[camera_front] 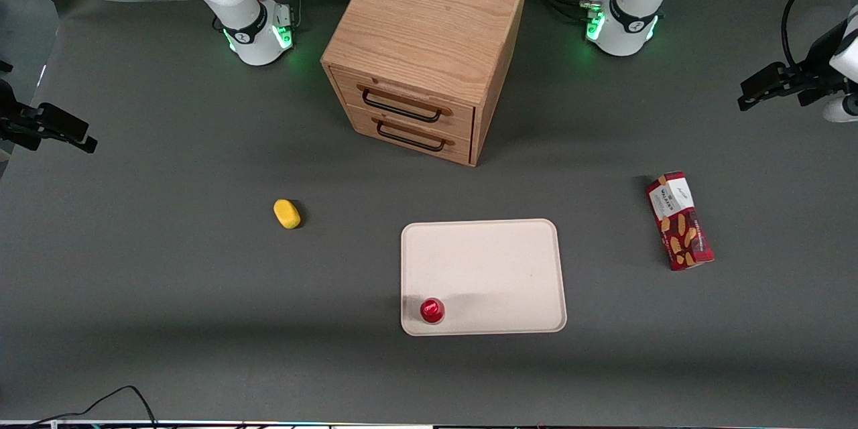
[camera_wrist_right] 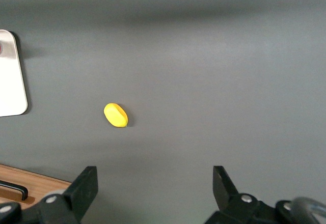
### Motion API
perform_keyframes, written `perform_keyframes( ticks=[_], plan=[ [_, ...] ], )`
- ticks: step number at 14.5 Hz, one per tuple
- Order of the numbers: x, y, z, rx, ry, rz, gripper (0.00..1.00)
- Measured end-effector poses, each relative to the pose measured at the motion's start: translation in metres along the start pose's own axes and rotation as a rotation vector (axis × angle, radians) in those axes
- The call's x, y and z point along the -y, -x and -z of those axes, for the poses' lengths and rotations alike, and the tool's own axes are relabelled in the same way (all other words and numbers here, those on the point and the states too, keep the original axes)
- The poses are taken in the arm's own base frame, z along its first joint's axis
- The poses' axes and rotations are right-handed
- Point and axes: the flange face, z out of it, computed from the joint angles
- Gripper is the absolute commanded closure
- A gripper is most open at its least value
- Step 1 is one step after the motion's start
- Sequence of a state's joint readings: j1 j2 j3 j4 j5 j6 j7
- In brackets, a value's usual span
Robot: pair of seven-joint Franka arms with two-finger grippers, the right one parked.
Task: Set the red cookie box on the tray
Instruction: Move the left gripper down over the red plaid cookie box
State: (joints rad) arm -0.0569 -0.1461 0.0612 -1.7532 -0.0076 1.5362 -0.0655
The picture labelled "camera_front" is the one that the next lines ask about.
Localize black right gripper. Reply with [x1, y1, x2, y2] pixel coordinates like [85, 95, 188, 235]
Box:
[0, 79, 99, 154]

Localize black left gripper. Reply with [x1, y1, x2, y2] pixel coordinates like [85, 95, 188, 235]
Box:
[737, 19, 852, 113]

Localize red cookie box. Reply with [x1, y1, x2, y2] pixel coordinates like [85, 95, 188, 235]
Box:
[646, 171, 715, 272]

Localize beige rectangular tray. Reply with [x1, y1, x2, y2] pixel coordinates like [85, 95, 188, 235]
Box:
[400, 218, 568, 337]

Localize yellow oval sponge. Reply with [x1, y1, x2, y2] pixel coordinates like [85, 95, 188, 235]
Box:
[273, 198, 302, 230]

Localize wooden drawer front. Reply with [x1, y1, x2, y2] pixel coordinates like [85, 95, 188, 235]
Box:
[349, 106, 473, 166]
[330, 68, 476, 140]

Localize wooden drawer cabinet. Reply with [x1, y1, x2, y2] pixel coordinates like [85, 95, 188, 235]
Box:
[320, 0, 532, 168]

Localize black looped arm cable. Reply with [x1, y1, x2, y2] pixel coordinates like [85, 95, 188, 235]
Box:
[780, 0, 858, 73]

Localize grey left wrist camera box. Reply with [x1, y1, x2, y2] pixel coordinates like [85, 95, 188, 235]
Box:
[823, 94, 858, 123]

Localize black left arm base cables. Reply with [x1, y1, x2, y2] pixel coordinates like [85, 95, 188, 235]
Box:
[528, 0, 608, 23]

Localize thin black table cable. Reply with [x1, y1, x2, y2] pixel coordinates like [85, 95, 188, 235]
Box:
[25, 385, 159, 429]

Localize black metal drawer handle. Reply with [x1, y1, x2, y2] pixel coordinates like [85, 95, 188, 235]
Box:
[372, 117, 455, 153]
[357, 84, 453, 125]

